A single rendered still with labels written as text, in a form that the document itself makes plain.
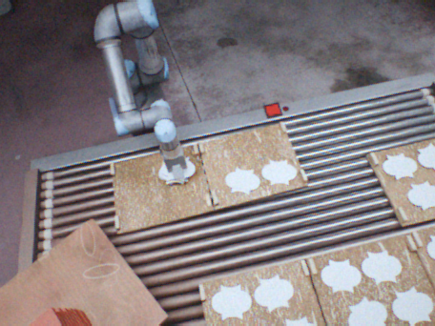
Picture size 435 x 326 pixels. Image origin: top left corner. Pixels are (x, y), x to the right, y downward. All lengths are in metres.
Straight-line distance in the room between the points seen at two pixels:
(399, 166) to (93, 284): 1.32
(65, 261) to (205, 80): 2.20
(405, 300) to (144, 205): 1.07
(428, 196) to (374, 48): 2.18
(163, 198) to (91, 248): 0.36
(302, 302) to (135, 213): 0.76
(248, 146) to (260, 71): 1.70
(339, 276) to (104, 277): 0.86
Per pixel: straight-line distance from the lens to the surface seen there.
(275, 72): 3.37
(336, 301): 1.50
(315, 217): 1.61
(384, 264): 1.58
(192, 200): 1.63
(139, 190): 1.71
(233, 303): 1.47
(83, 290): 1.50
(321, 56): 3.55
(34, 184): 1.91
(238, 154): 1.72
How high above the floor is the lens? 2.38
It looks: 57 degrees down
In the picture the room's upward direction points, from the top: 9 degrees counter-clockwise
